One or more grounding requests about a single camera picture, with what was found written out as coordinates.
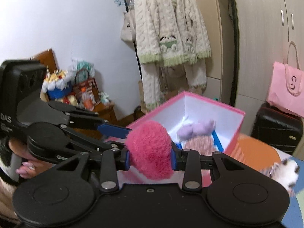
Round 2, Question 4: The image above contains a red woven basket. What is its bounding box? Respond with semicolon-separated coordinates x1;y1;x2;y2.
72;67;98;105

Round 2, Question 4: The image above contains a pink tote bag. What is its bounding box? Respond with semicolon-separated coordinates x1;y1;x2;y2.
266;57;303;118

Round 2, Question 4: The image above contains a patchwork table cloth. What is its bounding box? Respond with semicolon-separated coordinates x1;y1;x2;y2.
225;134;303;227

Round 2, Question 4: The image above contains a beige canvas tote bag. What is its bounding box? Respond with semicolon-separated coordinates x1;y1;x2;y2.
121;0;135;42

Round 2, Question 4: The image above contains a white plush toy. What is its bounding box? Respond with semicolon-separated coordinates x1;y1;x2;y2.
259;158;300;197

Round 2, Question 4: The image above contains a pink floral fabric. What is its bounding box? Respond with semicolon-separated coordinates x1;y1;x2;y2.
183;135;217;156

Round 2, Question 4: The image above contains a plush flower bouquet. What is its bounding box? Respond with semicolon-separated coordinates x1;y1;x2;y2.
42;68;74;100

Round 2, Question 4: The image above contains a black suitcase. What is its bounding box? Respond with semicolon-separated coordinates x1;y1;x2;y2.
251;102;303;155

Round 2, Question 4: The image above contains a pink fluffy plush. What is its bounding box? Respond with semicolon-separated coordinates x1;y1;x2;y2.
125;120;174;180

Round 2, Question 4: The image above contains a wooden nightstand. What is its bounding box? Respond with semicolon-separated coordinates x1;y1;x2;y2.
93;102;117;125

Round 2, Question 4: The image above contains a cream knit cardigan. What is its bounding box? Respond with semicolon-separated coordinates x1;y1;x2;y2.
134;0;212;111

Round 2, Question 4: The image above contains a black clothes rack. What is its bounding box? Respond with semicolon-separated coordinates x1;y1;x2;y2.
124;0;142;79

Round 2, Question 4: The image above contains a left hand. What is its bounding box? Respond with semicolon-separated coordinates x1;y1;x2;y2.
8;137;53;179

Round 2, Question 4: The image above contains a purple plush doll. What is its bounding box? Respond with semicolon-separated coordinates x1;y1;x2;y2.
177;120;216;141

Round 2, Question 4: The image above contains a pink cardboard box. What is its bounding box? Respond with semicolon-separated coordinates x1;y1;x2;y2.
104;90;246;186

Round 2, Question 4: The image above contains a beige wardrobe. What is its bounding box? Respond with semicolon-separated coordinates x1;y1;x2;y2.
196;0;303;135

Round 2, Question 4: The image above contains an orange drink bottle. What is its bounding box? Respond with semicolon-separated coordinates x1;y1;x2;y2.
81;87;94;111

